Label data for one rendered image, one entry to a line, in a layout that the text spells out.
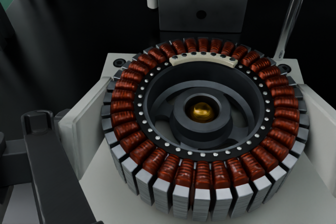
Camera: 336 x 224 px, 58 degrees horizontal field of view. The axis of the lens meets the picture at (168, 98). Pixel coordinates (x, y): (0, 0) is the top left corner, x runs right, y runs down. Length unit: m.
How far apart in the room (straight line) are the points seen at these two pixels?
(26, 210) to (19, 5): 0.22
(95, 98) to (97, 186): 0.05
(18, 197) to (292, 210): 0.16
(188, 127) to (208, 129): 0.01
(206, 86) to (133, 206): 0.09
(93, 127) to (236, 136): 0.08
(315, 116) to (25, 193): 0.17
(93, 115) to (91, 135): 0.01
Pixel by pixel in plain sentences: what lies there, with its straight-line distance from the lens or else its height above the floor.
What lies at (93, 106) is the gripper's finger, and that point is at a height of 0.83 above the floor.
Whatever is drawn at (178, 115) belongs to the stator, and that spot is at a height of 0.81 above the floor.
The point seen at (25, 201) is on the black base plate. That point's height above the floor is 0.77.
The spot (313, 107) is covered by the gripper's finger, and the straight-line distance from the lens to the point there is 0.17.
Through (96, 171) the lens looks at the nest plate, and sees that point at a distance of 0.19.
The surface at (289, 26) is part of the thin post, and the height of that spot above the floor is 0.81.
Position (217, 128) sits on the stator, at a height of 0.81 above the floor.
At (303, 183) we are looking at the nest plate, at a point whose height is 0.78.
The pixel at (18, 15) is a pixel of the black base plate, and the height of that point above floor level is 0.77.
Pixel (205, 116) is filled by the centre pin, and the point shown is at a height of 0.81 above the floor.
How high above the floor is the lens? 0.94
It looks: 50 degrees down
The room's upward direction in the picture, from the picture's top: 2 degrees counter-clockwise
